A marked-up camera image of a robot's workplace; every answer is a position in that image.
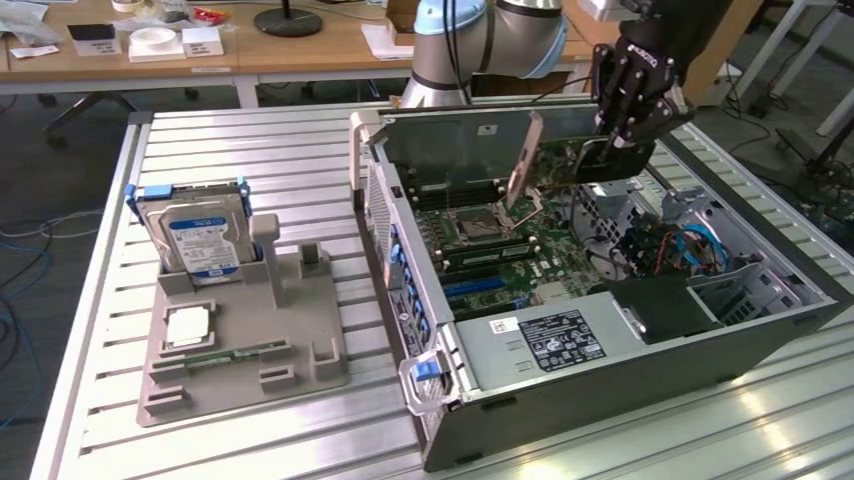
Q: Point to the white box with black top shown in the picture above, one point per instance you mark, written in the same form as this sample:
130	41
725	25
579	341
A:
94	40

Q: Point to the green motherboard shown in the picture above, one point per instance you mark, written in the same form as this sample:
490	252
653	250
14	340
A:
554	260

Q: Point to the white paper label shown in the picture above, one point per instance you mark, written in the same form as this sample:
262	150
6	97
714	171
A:
34	51

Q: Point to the black lamp base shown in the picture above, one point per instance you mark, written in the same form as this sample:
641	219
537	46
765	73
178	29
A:
287	24

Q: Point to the perforated metal disk cage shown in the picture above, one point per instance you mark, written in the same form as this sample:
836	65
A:
601	215

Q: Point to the clear plastic bag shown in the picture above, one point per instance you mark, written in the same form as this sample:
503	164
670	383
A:
27	27

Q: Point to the blue slot clip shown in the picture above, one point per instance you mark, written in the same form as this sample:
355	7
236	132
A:
398	245
409	292
423	334
415	312

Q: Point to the open black PC case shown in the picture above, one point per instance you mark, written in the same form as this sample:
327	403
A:
601	425

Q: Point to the brown cardboard box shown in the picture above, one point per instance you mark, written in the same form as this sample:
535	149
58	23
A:
401	20

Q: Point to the long expansion slot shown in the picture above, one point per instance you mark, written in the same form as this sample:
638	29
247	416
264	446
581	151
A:
474	286

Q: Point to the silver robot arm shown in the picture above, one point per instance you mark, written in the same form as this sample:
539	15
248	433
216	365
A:
441	50

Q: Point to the CPU socket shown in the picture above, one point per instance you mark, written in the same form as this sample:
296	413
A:
477	225

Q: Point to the black expansion slot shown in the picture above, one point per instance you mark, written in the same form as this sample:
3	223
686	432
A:
470	273

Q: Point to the black chair base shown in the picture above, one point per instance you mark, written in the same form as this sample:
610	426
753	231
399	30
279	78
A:
74	113

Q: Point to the flat white box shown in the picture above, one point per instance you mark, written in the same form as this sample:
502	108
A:
156	54

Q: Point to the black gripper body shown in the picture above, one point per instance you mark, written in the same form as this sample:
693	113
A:
650	55

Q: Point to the silver CPU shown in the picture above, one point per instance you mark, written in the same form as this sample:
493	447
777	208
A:
188	327

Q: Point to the grey metal disk bay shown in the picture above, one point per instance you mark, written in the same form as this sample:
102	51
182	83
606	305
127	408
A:
748	300

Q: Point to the wooden desk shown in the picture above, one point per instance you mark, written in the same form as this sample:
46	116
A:
67	70

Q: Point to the hard disk in blue caddy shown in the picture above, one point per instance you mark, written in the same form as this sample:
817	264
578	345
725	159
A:
200	240

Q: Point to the bag with dark contents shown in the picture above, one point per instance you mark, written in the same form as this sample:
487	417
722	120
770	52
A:
170	12

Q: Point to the green RAM stick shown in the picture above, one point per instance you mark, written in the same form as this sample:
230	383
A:
220	356

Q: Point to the silver chipset heatsink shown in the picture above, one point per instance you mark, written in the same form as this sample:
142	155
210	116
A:
554	293

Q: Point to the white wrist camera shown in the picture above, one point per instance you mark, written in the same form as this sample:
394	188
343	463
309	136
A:
601	9

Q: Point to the white booklet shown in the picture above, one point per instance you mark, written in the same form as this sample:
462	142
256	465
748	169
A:
383	42

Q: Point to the red package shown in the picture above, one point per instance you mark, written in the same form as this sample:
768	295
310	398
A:
208	15

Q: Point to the white desk leg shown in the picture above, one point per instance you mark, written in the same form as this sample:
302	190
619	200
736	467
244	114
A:
777	37

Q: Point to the graphics card with metal bracket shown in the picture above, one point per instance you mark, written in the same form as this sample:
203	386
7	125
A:
554	160

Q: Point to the black RAM slot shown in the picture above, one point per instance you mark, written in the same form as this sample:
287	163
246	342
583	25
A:
461	188
461	200
461	194
461	206

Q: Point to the beige tape roll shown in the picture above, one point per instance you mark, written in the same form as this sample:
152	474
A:
126	5

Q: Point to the grey power supply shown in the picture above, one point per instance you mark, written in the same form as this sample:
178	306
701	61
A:
494	360

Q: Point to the wooden cabinet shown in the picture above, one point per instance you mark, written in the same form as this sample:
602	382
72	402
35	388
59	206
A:
575	35

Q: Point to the grey parts rack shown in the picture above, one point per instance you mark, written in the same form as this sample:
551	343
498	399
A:
267	350

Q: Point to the small white box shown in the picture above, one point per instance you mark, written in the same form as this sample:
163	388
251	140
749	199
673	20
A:
200	42

